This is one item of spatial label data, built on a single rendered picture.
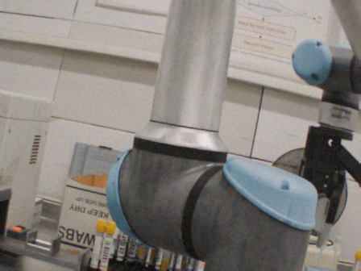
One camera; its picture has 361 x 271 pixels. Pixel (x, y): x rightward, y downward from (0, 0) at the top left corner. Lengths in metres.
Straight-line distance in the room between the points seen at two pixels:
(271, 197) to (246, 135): 1.01
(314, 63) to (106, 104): 0.80
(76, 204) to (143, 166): 0.63
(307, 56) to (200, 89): 0.32
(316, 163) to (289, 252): 0.46
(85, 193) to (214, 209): 0.69
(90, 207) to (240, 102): 0.51
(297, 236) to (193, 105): 0.20
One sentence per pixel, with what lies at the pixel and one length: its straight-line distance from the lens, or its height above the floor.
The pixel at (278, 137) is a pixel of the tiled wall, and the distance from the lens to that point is 1.75.
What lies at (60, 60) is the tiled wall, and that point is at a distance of 1.83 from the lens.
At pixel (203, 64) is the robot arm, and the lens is 0.84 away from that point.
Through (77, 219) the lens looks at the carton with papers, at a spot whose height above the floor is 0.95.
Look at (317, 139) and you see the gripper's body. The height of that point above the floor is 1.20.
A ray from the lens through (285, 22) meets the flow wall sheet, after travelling 1.77.
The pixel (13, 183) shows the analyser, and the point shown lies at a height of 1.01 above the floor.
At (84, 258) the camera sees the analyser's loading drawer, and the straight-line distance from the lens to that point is 1.19.
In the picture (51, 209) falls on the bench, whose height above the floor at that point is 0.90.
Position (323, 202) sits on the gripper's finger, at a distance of 1.23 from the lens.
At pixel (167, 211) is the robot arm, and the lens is 0.82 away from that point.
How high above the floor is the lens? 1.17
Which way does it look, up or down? 3 degrees down
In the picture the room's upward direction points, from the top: 12 degrees clockwise
